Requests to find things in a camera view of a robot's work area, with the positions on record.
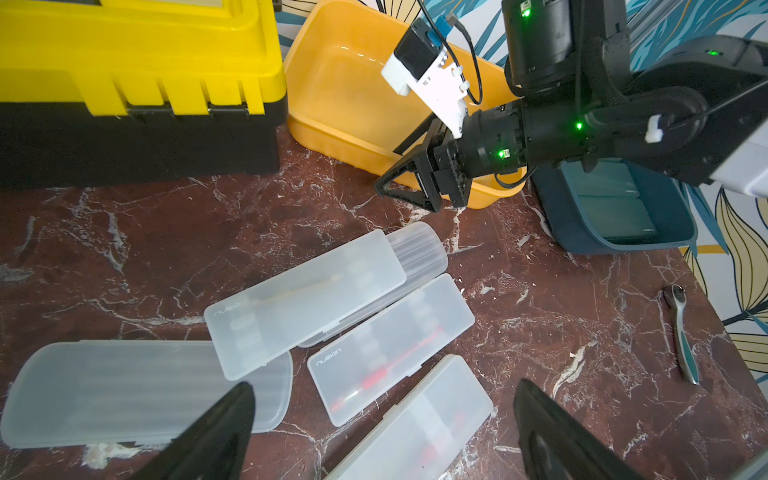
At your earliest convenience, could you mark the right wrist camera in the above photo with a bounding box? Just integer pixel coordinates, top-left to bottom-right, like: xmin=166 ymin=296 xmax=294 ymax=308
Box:
xmin=381 ymin=16 xmax=469 ymax=139

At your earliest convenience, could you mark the teal plastic tray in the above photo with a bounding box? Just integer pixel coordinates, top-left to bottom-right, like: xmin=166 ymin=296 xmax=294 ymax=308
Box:
xmin=532 ymin=160 xmax=698 ymax=255

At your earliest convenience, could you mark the green pencil case back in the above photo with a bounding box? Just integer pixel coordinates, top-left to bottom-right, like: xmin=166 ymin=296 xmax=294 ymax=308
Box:
xmin=562 ymin=161 xmax=639 ymax=198

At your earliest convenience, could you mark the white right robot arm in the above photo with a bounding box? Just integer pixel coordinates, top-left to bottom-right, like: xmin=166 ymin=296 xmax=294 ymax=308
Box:
xmin=375 ymin=1 xmax=767 ymax=212

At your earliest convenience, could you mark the clear pencil case left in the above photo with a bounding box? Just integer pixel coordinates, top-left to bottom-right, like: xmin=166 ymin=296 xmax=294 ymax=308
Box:
xmin=0 ymin=340 xmax=295 ymax=451

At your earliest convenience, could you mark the clear pencil case top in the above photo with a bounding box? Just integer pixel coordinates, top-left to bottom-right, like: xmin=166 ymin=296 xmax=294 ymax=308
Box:
xmin=204 ymin=222 xmax=448 ymax=380

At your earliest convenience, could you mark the yellow plastic tray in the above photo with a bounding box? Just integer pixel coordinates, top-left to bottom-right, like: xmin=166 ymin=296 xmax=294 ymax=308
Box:
xmin=285 ymin=1 xmax=514 ymax=176

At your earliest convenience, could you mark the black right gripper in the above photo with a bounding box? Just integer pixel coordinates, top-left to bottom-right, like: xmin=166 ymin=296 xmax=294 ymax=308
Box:
xmin=374 ymin=104 xmax=576 ymax=212

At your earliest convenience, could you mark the yellow black toolbox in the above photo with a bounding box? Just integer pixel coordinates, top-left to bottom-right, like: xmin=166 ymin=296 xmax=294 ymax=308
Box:
xmin=1 ymin=1 xmax=288 ymax=190

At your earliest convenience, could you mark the silver green ratchet wrench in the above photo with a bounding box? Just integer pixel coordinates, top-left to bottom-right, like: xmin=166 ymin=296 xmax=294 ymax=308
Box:
xmin=663 ymin=284 xmax=700 ymax=385

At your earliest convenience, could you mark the green pencil case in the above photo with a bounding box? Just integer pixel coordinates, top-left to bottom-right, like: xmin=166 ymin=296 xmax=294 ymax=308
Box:
xmin=562 ymin=161 xmax=639 ymax=198
xmin=579 ymin=196 xmax=657 ymax=243

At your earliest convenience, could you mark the clear pencil case lower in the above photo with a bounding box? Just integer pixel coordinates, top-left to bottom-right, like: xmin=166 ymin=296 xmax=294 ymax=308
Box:
xmin=328 ymin=354 xmax=493 ymax=479

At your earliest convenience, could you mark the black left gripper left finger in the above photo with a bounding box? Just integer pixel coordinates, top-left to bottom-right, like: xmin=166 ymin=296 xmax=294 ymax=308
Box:
xmin=133 ymin=382 xmax=256 ymax=479

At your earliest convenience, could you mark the clear pencil case pink inside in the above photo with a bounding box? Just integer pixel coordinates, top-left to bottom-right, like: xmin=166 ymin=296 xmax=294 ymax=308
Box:
xmin=308 ymin=273 xmax=475 ymax=427

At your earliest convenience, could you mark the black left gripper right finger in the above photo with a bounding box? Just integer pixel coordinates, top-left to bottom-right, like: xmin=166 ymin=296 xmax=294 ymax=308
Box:
xmin=513 ymin=379 xmax=641 ymax=479

